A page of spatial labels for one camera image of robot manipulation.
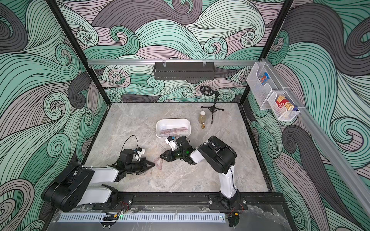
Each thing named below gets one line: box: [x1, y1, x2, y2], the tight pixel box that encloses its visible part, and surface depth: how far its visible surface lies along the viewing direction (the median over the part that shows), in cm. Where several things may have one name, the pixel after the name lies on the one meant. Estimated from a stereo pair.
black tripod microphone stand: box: [199, 85, 225, 125], surface depth 97 cm
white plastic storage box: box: [155, 117, 192, 139], surface depth 103 cm
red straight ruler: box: [159, 126, 189, 135], surface depth 103 cm
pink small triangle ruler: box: [153, 156, 163, 171], surface depth 89 cm
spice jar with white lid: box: [198, 110, 207, 125], surface depth 103 cm
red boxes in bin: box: [275, 95, 295, 111], surface depth 67 cm
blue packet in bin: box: [260, 72, 270, 86], surface depth 85 cm
